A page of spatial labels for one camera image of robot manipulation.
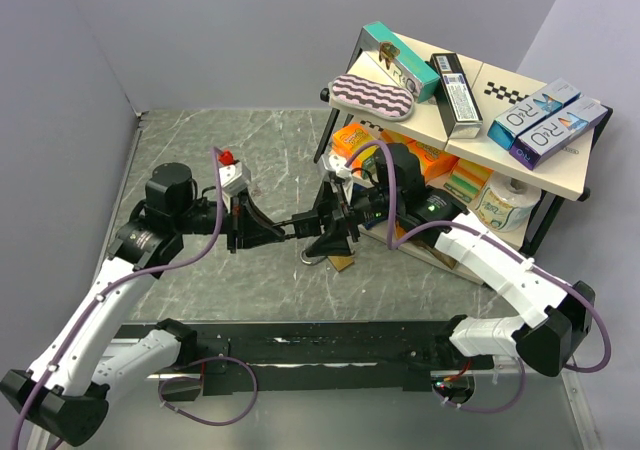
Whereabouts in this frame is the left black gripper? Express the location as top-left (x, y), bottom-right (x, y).
top-left (173, 185), bottom-right (285, 252)

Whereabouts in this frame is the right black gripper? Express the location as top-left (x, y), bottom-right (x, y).
top-left (301, 179), bottom-right (402, 258)

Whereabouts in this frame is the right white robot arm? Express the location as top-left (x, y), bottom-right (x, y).
top-left (307, 141), bottom-right (601, 377)

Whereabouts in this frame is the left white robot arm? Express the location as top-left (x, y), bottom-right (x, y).
top-left (1, 161), bottom-right (349, 447)

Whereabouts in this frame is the brass padlock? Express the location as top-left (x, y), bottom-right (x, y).
top-left (299, 251), bottom-right (355, 272)

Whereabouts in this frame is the orange green box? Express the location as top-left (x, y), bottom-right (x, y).
top-left (332, 123), bottom-right (377, 173)

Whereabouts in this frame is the orange sponge pack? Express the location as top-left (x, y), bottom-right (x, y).
top-left (408, 141), bottom-right (458, 181)

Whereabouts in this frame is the pink wavy eye mask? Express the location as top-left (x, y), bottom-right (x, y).
top-left (328, 74), bottom-right (414, 121)

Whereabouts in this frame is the black tiered shelf rack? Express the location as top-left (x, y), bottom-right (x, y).
top-left (312, 25), bottom-right (614, 290)

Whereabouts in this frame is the striped sponge pack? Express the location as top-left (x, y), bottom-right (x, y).
top-left (444, 159), bottom-right (493, 204)

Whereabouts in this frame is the black silver box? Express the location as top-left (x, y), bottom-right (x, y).
top-left (430, 53), bottom-right (483, 139)

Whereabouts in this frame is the toilet paper roll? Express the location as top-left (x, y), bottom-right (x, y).
top-left (474, 172), bottom-right (542, 233)

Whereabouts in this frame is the teal box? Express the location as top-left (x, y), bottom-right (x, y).
top-left (358, 22), bottom-right (440, 103)

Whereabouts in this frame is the blue toothpaste box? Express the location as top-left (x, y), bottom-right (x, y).
top-left (487, 78), bottom-right (581, 150)

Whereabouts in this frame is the purple toothpaste box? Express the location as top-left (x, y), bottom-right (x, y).
top-left (509, 97), bottom-right (608, 170)

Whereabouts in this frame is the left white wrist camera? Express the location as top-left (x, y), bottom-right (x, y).
top-left (218, 150), bottom-right (251, 210)

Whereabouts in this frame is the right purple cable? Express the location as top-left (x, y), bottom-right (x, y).
top-left (344, 139), bottom-right (612, 374)

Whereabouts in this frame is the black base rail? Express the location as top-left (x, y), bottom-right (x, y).
top-left (124, 319), bottom-right (501, 396)

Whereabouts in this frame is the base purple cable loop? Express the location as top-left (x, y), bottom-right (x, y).
top-left (157, 355), bottom-right (259, 425)

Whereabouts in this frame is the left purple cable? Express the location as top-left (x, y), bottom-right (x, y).
top-left (9, 146), bottom-right (236, 450)

